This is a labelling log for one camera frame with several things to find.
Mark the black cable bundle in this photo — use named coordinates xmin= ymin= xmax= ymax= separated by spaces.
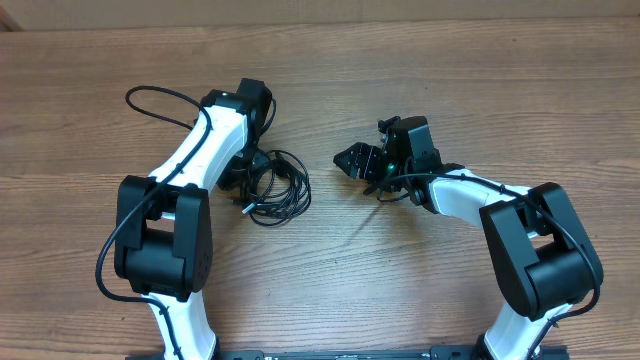
xmin=229 ymin=148 xmax=313 ymax=227

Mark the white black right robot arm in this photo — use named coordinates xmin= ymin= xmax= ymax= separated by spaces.
xmin=333 ymin=116 xmax=604 ymax=359

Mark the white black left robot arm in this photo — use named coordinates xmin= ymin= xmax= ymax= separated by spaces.
xmin=106 ymin=78 xmax=275 ymax=359

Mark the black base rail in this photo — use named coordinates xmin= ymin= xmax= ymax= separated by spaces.
xmin=124 ymin=344 xmax=571 ymax=360

